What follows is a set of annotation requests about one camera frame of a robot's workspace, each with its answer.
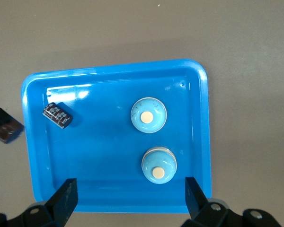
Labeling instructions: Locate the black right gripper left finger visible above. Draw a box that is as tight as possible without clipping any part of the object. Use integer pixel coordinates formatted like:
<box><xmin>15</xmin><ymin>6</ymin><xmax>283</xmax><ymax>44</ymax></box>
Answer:
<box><xmin>0</xmin><ymin>177</ymin><xmax>79</xmax><ymax>227</ymax></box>

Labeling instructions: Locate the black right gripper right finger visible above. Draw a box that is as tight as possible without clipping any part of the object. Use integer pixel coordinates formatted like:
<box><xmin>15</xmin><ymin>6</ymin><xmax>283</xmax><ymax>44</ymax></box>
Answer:
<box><xmin>181</xmin><ymin>176</ymin><xmax>284</xmax><ymax>227</ymax></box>

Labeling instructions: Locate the light blue call bell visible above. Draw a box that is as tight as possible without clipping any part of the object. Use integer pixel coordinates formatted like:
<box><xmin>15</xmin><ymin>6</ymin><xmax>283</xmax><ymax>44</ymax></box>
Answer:
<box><xmin>130</xmin><ymin>97</ymin><xmax>168</xmax><ymax>134</ymax></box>
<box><xmin>141</xmin><ymin>146</ymin><xmax>178</xmax><ymax>185</ymax></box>

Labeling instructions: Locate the small dark brown capacitor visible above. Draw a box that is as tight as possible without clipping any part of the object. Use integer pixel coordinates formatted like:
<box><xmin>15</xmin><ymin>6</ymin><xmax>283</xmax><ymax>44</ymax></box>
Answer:
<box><xmin>42</xmin><ymin>102</ymin><xmax>74</xmax><ymax>129</ymax></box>

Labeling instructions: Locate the large dark brown capacitor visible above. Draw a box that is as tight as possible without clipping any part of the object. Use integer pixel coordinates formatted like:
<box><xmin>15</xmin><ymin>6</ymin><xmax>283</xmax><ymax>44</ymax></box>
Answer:
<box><xmin>0</xmin><ymin>101</ymin><xmax>25</xmax><ymax>144</ymax></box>

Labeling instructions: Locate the blue plastic tray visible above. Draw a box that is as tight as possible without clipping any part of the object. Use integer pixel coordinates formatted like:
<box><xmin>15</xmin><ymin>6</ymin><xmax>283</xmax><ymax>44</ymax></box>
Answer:
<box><xmin>20</xmin><ymin>58</ymin><xmax>213</xmax><ymax>214</ymax></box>

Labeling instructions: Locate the brown table cover mat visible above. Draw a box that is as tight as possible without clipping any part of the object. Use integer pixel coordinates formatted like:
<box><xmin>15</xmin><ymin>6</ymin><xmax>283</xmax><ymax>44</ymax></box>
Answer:
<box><xmin>0</xmin><ymin>0</ymin><xmax>284</xmax><ymax>227</ymax></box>

